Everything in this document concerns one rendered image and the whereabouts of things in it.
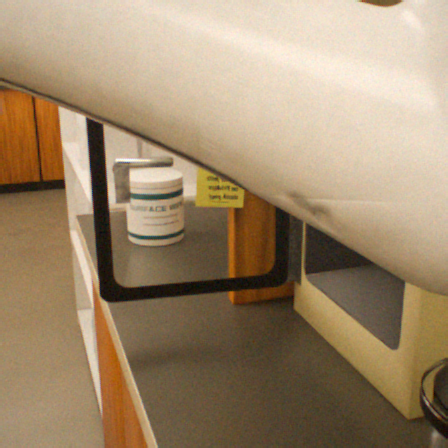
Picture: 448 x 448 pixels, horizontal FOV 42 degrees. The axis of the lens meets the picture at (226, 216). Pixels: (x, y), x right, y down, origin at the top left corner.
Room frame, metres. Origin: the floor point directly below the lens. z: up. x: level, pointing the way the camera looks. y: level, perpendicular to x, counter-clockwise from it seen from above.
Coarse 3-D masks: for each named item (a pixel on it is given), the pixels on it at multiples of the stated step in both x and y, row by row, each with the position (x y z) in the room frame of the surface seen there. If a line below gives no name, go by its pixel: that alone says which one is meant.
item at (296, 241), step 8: (296, 224) 0.90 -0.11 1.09; (296, 232) 0.90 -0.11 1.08; (296, 240) 0.90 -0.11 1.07; (296, 248) 0.90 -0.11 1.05; (296, 256) 0.90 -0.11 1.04; (296, 264) 0.90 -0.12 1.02; (288, 272) 0.90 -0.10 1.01; (296, 272) 0.90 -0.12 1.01; (288, 280) 0.90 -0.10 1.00; (296, 280) 0.90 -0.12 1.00
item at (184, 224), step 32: (128, 160) 0.84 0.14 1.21; (160, 160) 0.85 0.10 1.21; (160, 192) 0.85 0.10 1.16; (192, 192) 0.86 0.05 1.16; (224, 192) 0.87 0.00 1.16; (128, 224) 0.84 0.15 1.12; (160, 224) 0.85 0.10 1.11; (192, 224) 0.86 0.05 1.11; (224, 224) 0.87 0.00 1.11; (256, 224) 0.88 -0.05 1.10; (128, 256) 0.84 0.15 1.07; (160, 256) 0.85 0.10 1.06; (192, 256) 0.86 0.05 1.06; (224, 256) 0.87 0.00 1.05; (256, 256) 0.88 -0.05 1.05
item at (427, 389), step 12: (444, 360) 0.37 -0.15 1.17; (432, 372) 0.35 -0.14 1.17; (432, 384) 0.34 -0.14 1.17; (432, 396) 0.33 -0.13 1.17; (432, 408) 0.32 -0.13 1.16; (444, 408) 0.31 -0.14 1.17; (444, 420) 0.30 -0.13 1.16; (432, 432) 0.33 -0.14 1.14; (432, 444) 0.33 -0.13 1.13; (444, 444) 0.31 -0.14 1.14
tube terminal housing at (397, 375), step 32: (416, 288) 0.61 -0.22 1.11; (320, 320) 0.82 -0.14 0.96; (352, 320) 0.73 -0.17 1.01; (416, 320) 0.61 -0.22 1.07; (352, 352) 0.73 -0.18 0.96; (384, 352) 0.66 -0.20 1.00; (416, 352) 0.61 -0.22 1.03; (384, 384) 0.66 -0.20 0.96; (416, 384) 0.61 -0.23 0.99; (416, 416) 0.61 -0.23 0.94
